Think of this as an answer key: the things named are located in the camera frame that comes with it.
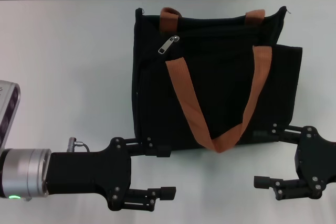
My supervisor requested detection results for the silver zipper pull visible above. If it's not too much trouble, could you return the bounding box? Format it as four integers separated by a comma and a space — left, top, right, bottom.
157, 34, 181, 55

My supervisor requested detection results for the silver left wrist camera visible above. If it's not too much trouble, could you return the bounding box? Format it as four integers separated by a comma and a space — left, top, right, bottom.
0, 79, 22, 152

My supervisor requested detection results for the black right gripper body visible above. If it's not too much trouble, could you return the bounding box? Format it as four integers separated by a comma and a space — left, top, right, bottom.
293, 126, 336, 200

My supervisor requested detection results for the silver left gripper cable plug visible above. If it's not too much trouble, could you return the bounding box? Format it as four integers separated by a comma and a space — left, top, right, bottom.
68, 136, 90, 153

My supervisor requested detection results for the black bag with orange handles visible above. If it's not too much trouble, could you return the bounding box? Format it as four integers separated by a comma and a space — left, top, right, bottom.
132, 5, 304, 154

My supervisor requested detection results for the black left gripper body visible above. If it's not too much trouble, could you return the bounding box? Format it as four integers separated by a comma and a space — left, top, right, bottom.
46, 136, 132, 211

